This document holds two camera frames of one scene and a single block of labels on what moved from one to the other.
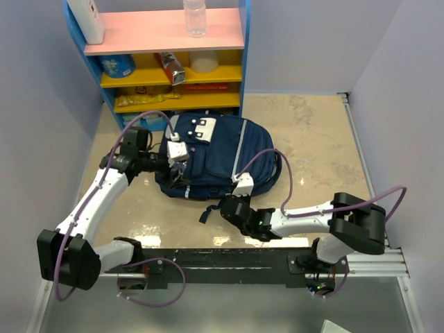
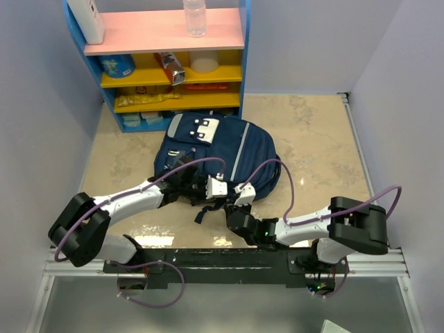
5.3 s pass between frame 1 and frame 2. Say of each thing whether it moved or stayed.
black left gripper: moved
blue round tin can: stayed
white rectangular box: stayed
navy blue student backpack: stayed
